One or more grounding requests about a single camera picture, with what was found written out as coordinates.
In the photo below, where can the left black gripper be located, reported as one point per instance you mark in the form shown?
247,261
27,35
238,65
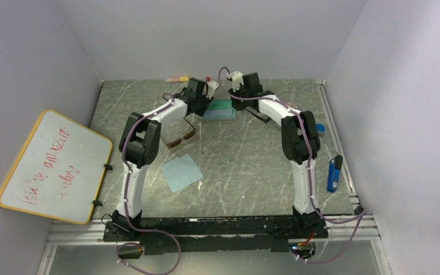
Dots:
207,101

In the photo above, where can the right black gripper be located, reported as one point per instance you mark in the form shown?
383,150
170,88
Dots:
236,105

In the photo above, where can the brown glasses case green lining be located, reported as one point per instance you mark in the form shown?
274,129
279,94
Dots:
221,104

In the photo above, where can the blue cleaning cloth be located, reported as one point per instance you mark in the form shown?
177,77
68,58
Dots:
219,114
181,172

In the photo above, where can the black frame sunglasses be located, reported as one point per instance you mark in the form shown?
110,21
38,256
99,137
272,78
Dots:
260,116

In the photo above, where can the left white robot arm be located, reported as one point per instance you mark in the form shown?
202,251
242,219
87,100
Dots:
139,145

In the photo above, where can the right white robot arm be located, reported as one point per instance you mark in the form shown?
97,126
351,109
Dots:
299,135

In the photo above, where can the brown tinted sunglasses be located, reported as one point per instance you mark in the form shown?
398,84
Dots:
180,131

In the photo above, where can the pink yellow marker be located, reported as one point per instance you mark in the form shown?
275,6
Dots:
177,79

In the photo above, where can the blue whiteboard eraser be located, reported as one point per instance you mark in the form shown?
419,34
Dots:
320,129

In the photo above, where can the blue black marker pen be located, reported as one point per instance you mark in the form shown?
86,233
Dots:
334,171

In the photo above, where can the yellow framed whiteboard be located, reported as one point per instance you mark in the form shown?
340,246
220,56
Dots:
58,173

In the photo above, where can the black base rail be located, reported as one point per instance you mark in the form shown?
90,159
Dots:
266,232

